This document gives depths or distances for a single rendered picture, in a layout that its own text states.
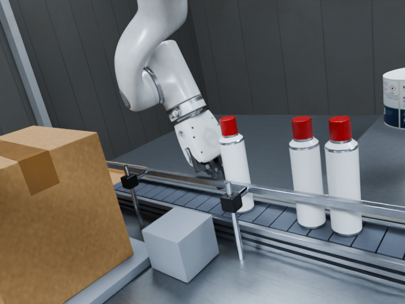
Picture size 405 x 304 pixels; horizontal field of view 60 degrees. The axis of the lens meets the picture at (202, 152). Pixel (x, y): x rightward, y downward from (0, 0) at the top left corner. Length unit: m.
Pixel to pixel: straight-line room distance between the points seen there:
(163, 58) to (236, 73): 3.13
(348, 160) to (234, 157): 0.22
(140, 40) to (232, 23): 3.16
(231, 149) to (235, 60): 3.16
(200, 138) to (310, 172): 0.24
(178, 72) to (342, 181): 0.38
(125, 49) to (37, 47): 2.14
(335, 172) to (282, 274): 0.20
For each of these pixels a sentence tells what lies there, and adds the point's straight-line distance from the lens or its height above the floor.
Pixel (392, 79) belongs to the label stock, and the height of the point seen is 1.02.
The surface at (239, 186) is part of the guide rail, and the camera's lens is 0.69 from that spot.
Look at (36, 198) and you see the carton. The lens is 0.64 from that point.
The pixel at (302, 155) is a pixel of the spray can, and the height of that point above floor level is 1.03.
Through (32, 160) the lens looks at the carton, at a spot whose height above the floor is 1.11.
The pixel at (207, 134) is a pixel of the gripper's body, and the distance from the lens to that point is 0.74.
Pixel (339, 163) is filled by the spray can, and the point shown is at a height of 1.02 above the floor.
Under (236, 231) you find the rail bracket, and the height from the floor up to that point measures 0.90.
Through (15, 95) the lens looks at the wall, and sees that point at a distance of 2.68.
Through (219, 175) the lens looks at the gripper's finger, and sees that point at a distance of 0.76.
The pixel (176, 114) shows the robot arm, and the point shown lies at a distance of 0.74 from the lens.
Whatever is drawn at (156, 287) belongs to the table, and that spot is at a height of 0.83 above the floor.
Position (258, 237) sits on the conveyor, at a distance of 0.72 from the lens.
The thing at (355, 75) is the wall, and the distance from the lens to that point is 3.42.
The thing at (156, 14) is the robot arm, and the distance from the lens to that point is 0.64.
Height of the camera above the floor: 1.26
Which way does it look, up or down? 19 degrees down
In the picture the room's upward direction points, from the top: 12 degrees counter-clockwise
